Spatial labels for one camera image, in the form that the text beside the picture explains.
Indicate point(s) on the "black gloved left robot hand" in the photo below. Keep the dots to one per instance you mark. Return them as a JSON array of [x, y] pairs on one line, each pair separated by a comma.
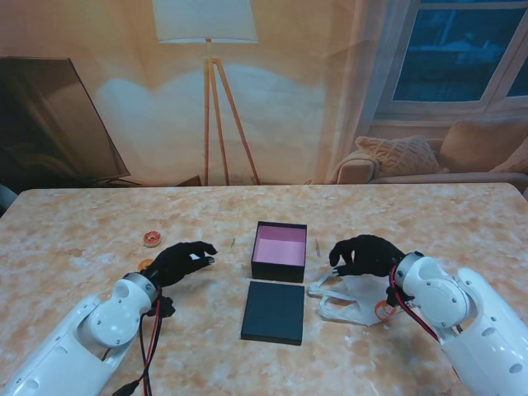
[[177, 264]]

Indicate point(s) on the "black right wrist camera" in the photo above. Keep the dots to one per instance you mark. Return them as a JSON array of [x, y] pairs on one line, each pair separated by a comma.
[[392, 295]]

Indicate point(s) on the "pink frosted mini donut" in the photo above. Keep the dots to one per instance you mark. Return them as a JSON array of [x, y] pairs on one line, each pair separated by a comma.
[[152, 240]]

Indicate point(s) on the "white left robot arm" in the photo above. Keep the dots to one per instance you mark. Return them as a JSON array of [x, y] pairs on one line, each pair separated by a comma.
[[103, 317]]

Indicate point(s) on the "dark grey chair edge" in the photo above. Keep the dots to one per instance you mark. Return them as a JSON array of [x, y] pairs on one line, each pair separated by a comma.
[[4, 198]]

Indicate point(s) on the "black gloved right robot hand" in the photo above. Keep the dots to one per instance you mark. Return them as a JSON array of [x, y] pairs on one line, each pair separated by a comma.
[[371, 255]]

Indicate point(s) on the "black gift box pink inside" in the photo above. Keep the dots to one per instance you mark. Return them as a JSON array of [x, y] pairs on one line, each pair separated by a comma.
[[280, 247]]

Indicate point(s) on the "black gift box lid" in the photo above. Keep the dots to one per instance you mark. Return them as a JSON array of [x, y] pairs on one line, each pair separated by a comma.
[[272, 313]]

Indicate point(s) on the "orange glazed mini donut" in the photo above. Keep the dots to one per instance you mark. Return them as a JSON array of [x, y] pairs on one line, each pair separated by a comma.
[[144, 264]]

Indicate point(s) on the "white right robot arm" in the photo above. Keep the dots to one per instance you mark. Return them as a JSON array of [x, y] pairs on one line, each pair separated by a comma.
[[445, 288]]

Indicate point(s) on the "white plastic bag orange logo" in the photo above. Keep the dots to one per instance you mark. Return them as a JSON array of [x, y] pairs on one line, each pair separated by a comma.
[[359, 301]]

